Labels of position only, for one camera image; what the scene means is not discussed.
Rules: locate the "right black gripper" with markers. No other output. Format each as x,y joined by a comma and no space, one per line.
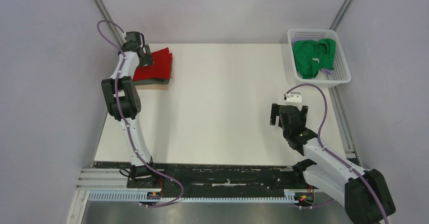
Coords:
275,113

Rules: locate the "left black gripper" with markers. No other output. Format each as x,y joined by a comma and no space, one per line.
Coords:
147,59

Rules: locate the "red t-shirt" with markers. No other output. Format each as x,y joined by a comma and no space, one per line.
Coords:
160,69

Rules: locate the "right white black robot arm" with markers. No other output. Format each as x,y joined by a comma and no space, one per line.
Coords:
364,194

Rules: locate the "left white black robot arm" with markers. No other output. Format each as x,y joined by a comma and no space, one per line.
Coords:
123,103

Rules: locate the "folded beige t-shirt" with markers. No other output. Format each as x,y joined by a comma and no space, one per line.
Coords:
152,86

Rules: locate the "folded dark grey t-shirt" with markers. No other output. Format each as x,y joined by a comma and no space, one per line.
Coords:
152,81

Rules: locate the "white plastic basket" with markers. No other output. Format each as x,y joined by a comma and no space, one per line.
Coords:
341,72

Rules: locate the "green t-shirt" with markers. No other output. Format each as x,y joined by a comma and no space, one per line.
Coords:
312,57

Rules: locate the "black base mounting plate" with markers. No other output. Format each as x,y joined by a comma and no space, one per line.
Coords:
208,180

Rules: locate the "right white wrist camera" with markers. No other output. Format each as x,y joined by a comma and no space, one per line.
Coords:
293,97

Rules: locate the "aluminium frame rail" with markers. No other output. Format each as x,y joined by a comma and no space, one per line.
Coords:
107,179

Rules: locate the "white slotted cable duct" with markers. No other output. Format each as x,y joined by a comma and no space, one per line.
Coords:
146,197

